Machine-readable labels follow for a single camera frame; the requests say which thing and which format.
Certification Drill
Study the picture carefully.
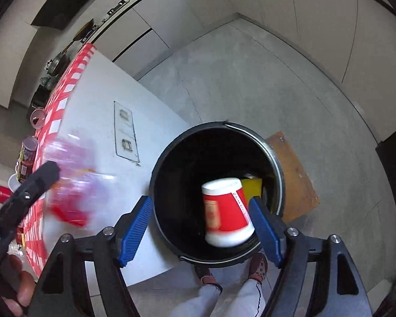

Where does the large black yellow can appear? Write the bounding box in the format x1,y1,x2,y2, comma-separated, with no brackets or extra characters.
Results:
16,136,38,183

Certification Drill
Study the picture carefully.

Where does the clear plastic wrapper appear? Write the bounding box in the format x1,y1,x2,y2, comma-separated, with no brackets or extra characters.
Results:
40,134,118,229

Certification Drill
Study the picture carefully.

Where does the red white paper cup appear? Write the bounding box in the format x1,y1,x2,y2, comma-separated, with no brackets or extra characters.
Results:
202,178,254,248

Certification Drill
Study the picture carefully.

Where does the white kitchen island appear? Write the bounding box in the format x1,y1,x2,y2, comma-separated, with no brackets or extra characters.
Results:
40,48,191,288

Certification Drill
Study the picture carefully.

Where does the yellow trash in bin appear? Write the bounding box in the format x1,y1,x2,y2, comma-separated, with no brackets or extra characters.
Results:
241,178,262,206

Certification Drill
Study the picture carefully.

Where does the black trash bin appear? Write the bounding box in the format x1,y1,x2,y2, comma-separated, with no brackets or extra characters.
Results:
149,121,285,268

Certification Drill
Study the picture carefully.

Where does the kitchen counter with cabinets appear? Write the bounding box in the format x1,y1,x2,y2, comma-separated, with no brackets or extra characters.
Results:
26,0,396,140

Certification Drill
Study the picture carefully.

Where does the left hand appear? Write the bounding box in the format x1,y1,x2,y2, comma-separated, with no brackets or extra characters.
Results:
0,255,36,316

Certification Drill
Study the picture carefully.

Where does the light blue paper cup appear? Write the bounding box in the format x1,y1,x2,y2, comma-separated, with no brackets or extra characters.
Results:
8,173,20,193

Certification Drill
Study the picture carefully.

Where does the red white checkered tablecloth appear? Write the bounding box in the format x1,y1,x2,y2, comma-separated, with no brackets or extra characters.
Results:
22,43,96,276

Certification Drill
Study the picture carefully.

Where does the right shoe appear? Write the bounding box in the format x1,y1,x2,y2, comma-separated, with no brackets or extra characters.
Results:
248,252,268,284

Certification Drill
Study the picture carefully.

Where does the shoe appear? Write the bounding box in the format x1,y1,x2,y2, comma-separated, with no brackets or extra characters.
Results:
194,265,222,293
248,252,268,284

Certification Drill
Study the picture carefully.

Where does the small black yellow can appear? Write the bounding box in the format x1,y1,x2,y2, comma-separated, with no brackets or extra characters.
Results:
30,107,46,129

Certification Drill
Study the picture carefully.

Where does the brown cardboard floor mat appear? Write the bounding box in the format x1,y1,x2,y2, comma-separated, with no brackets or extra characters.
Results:
266,132,320,223

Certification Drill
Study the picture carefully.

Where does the black microwave oven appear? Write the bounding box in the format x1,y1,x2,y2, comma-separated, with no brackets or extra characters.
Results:
26,85,50,119

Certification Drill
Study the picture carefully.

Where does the left shoe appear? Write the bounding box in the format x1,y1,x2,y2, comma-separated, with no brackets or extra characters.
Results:
194,265,222,293

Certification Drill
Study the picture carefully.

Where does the green teapot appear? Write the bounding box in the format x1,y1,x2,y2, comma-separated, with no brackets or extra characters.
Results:
40,76,58,91

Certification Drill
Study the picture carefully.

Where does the lidded cooking pot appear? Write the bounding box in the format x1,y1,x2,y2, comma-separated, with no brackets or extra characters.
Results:
45,52,70,77

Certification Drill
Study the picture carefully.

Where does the frying pan on stove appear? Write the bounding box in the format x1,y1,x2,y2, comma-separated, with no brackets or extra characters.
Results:
61,19,94,54

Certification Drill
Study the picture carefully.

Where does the gas stove top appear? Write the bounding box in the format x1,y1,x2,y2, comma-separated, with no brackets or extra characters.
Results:
81,0,130,43

